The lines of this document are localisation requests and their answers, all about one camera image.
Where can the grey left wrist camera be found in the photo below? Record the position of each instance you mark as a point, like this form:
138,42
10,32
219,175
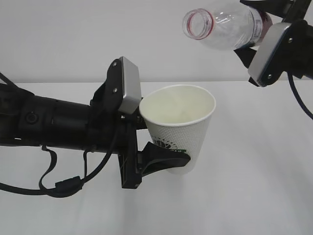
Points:
122,86

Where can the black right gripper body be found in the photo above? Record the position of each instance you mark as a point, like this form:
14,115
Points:
301,38

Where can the clear plastic water bottle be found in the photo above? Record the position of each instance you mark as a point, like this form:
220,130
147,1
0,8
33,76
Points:
227,25

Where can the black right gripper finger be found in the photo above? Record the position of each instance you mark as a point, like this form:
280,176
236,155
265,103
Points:
246,55
275,7

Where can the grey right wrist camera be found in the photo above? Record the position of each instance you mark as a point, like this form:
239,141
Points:
273,56

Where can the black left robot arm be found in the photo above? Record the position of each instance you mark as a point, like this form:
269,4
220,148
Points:
30,120

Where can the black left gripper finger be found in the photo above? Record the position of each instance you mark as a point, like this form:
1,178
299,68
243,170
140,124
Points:
154,158
140,123

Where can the white paper coffee cup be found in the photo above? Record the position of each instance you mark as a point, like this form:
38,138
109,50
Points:
177,118

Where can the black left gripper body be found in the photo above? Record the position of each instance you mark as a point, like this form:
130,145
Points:
123,142

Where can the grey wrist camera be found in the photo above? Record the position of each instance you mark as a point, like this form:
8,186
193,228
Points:
273,56
122,86

